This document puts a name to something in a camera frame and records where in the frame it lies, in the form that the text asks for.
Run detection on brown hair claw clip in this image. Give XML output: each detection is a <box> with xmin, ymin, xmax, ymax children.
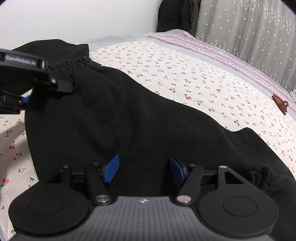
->
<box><xmin>272</xmin><ymin>94</ymin><xmax>289</xmax><ymax>115</ymax></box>

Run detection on black pants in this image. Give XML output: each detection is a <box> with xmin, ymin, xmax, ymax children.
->
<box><xmin>11</xmin><ymin>39</ymin><xmax>296</xmax><ymax>202</ymax></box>

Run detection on grey star curtain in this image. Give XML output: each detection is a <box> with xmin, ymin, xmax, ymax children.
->
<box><xmin>195</xmin><ymin>0</ymin><xmax>295</xmax><ymax>91</ymax></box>

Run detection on striped folded garment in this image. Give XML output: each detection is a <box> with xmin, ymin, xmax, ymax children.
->
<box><xmin>290</xmin><ymin>89</ymin><xmax>296</xmax><ymax>102</ymax></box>

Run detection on cherry print bed sheet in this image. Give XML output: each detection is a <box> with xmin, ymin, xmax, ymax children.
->
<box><xmin>1</xmin><ymin>41</ymin><xmax>295</xmax><ymax>240</ymax></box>

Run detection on pink striped blanket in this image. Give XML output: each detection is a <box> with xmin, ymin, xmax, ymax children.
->
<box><xmin>148</xmin><ymin>32</ymin><xmax>295</xmax><ymax>108</ymax></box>

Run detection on black hanging clothes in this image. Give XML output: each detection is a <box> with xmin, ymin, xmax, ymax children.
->
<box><xmin>156</xmin><ymin>0</ymin><xmax>201</xmax><ymax>36</ymax></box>

